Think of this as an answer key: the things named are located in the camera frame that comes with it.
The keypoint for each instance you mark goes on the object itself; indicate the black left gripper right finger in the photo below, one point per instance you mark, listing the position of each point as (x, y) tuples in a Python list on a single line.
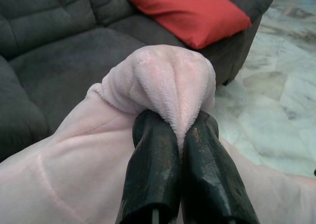
[(209, 179)]

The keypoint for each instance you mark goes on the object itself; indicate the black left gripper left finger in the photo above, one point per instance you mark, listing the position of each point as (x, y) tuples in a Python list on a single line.
[(153, 172)]

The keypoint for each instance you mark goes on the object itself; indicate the pink fleece pillow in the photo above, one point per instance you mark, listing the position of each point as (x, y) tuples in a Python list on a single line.
[(61, 172)]

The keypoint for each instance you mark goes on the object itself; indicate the dark grey fabric sofa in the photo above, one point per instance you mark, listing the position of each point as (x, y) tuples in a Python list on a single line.
[(61, 53)]

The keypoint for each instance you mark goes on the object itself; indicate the red pillow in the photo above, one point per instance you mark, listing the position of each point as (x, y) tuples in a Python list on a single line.
[(192, 13)]

